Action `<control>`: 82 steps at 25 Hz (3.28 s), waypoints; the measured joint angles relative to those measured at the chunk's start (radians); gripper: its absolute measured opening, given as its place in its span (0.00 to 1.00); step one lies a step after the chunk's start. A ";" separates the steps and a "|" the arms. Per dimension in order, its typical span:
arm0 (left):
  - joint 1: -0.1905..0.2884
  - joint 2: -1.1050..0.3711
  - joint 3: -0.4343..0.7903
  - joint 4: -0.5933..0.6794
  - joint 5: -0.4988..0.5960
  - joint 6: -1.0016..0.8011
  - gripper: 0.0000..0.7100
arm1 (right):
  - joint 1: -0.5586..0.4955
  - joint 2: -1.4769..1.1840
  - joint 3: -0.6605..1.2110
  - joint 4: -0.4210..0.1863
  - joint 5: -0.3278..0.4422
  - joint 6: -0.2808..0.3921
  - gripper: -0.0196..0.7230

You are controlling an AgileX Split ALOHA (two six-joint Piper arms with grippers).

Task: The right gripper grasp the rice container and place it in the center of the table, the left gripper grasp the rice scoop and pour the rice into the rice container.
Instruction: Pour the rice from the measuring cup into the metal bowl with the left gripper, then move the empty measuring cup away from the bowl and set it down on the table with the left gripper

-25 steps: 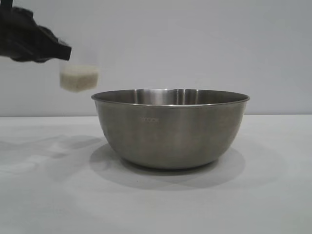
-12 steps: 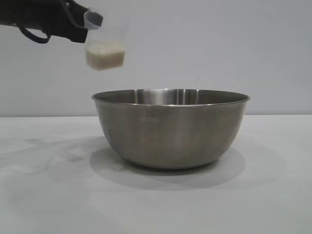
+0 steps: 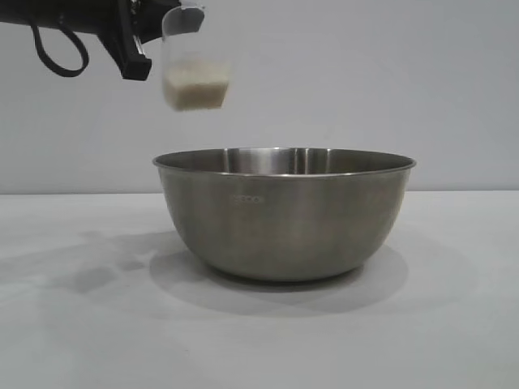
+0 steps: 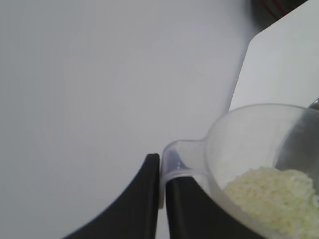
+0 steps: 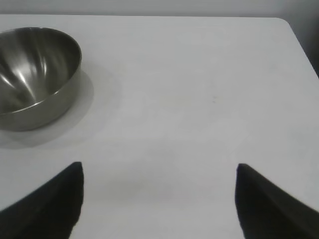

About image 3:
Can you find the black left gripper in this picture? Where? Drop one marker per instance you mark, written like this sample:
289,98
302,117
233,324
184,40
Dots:
125,44

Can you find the translucent plastic measuring cup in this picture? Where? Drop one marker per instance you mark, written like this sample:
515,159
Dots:
190,44

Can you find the white rice grains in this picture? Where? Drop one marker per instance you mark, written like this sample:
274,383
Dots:
196,87

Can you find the stainless steel mixing bowl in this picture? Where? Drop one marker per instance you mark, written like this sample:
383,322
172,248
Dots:
284,219

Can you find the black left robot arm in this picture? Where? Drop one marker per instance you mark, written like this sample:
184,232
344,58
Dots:
52,14

